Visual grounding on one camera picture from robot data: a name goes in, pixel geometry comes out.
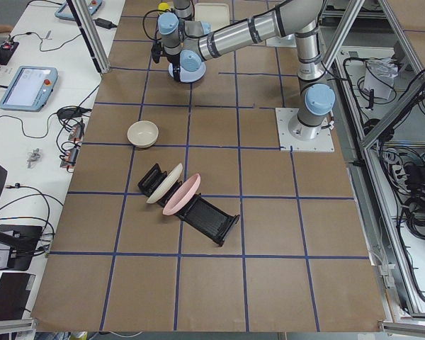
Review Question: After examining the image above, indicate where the cream plate in rack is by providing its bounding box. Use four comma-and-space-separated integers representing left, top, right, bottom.
146, 163, 183, 204

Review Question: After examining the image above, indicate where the white rectangular tray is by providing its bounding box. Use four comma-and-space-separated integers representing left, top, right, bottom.
195, 3, 230, 28

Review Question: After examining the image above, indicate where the blue teach pendant near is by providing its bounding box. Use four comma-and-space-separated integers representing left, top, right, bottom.
0, 66, 58, 112

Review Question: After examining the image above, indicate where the blue teach pendant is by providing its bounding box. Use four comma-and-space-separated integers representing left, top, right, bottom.
0, 66, 58, 112
54, 0, 106, 21

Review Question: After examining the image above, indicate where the black power adapter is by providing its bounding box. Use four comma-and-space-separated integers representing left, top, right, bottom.
93, 18, 117, 30

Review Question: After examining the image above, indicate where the black dish rack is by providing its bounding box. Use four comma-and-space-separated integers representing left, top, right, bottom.
137, 164, 239, 247

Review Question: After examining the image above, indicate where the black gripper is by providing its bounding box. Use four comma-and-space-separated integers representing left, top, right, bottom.
166, 52, 181, 77

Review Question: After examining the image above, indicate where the aluminium frame post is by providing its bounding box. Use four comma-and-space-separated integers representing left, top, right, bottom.
67, 0, 111, 74

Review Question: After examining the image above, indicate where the pink plate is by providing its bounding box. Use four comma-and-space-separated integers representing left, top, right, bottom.
162, 173, 201, 215

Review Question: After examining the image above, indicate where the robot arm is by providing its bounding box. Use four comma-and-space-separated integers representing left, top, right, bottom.
152, 1, 335, 141
173, 0, 194, 21

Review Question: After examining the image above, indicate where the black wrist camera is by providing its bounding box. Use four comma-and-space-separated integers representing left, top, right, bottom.
151, 41, 164, 64

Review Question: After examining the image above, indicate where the blue teach pendant far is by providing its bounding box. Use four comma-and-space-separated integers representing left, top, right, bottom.
54, 0, 106, 21

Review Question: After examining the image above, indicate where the light blue plate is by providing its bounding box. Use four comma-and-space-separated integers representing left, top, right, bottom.
179, 62, 206, 83

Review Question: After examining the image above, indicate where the cream bowl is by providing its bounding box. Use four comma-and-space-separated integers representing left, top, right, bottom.
127, 120, 159, 148

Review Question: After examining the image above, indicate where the yellow lemon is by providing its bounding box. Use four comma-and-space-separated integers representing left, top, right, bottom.
158, 2, 171, 13

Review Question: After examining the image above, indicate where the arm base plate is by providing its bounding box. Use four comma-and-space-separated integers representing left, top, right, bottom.
266, 34, 296, 48
275, 108, 335, 153

